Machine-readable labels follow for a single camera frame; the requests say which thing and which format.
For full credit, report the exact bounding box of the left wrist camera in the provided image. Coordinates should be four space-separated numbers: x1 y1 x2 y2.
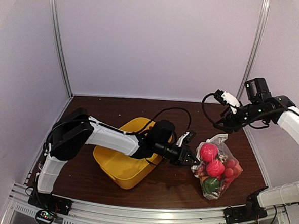
176 130 196 147

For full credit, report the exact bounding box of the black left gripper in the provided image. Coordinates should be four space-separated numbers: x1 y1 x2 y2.
154 141 202 167

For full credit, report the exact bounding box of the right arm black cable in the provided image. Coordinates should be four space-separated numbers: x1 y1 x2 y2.
200 92 245 131

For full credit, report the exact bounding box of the yellow plastic basket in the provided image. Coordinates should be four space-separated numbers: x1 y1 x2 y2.
87 117 161 190

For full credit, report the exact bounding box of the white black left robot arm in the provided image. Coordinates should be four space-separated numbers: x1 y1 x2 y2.
33 108 200 209

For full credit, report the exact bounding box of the right aluminium corner post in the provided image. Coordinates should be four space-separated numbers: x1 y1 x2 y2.
236 0 271 100

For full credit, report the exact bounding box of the aluminium corner post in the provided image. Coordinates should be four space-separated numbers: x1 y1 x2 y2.
49 0 73 98
236 0 271 100

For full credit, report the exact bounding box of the pink red toy fruit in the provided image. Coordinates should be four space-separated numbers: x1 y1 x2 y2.
206 159 225 177

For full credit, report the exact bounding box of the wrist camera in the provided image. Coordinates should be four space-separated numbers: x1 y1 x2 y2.
213 89 240 108
176 130 196 147

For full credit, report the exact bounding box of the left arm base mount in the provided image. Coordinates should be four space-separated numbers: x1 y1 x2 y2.
28 190 72 215

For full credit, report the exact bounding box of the front aluminium rail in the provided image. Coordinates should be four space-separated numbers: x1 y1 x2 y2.
0 181 297 224

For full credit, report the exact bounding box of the left aluminium corner post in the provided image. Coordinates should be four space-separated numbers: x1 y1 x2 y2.
49 0 73 98

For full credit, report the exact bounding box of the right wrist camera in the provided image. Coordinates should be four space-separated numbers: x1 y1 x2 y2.
213 89 240 108

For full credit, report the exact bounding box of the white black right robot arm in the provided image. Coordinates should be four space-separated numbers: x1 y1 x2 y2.
212 78 299 222

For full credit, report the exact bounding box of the clear polka dot zip bag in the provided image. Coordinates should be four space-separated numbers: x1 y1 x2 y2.
191 134 243 200

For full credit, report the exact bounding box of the green toy pepper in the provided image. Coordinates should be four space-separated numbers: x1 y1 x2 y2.
202 177 221 194

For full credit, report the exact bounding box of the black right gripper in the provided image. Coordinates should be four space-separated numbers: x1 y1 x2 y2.
213 98 270 136

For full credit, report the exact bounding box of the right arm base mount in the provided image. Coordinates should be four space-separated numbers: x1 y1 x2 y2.
223 206 268 224

